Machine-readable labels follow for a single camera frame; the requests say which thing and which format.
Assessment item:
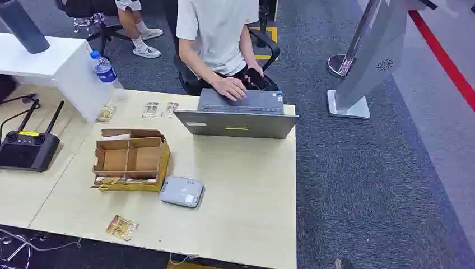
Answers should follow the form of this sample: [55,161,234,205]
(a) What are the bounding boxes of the grey laptop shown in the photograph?
[173,88,300,140]

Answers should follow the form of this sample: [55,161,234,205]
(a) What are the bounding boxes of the person's right hand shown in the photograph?
[212,77,248,103]

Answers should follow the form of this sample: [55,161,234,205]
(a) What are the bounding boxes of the person's hand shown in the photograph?
[212,77,248,103]
[244,64,264,85]

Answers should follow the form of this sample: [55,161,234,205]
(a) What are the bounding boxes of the black smartphone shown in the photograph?
[245,68,271,91]

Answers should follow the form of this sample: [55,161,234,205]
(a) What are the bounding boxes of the person's left hand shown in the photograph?
[244,64,264,85]

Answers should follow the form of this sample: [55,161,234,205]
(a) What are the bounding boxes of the pale sleeved card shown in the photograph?
[161,101,180,119]
[141,101,160,119]

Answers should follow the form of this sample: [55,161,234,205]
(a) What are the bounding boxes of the small grey router box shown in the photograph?
[160,175,206,210]

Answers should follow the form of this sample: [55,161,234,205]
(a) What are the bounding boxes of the wooden divided card box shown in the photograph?
[90,128,172,193]

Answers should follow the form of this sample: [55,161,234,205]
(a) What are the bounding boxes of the person in white shirt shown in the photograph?
[175,0,280,103]

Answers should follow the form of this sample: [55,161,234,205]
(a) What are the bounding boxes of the black stand pole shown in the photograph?
[257,0,279,48]

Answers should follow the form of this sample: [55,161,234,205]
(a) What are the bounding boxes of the person with white sneakers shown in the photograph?
[114,0,164,60]

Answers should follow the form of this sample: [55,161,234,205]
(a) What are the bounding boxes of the clear water bottle blue cap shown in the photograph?
[90,50,129,104]

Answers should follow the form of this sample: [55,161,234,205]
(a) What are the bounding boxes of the silver tilted kiosk stand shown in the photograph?
[326,0,439,120]

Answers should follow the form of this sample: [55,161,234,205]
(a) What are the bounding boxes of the black office chair chrome base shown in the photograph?
[55,0,131,57]

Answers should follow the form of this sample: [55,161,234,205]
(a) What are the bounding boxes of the white box cabinet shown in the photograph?
[0,33,115,124]

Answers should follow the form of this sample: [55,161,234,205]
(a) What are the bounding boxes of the black remote controller with antennas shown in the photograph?
[0,100,66,173]

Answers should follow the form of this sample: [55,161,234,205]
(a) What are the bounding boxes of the grey cylinder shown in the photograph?
[0,0,51,55]

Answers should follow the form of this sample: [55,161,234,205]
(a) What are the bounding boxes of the chrome stanchion post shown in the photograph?
[327,0,383,79]

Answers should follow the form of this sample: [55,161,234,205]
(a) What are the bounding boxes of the black cable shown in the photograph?
[0,92,41,143]

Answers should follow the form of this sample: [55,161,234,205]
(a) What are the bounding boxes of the grey cables on floor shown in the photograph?
[0,228,83,269]

